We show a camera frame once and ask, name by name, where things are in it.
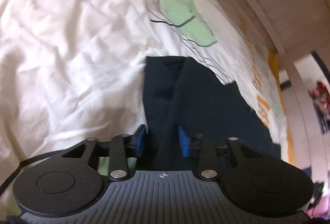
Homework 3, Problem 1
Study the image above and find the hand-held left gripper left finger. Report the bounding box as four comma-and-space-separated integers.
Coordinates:
62, 124, 148, 181

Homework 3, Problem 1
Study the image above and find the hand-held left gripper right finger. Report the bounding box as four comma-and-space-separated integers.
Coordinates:
178, 124, 261, 181

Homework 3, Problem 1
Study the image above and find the black zip hoodie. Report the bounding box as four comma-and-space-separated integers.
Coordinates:
141, 56, 281, 172

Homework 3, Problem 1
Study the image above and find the white printed bed sheet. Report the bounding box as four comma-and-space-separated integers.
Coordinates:
0, 0, 296, 214

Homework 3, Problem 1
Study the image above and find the pink cloth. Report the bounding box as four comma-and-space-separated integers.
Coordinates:
305, 193, 330, 222

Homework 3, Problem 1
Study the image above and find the black cord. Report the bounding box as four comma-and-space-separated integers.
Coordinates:
0, 150, 68, 197

